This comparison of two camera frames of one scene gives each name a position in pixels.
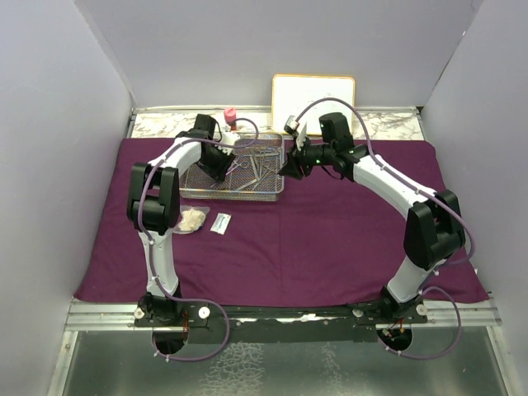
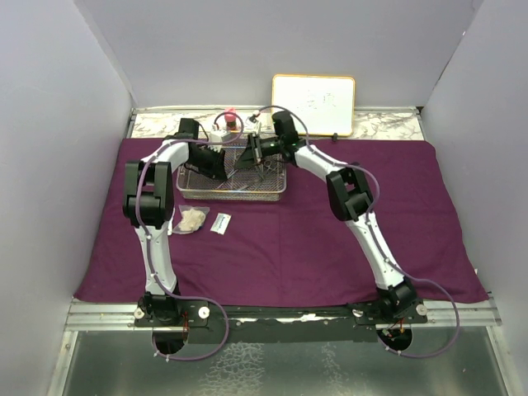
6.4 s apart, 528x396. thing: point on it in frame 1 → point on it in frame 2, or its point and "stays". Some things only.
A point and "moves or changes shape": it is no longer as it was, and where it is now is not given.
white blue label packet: (220, 223) stays
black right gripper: (296, 167) → (247, 158)
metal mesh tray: (253, 175) stays
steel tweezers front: (247, 184) moves or changes shape
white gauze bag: (191, 219) stays
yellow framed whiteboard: (291, 94) stays
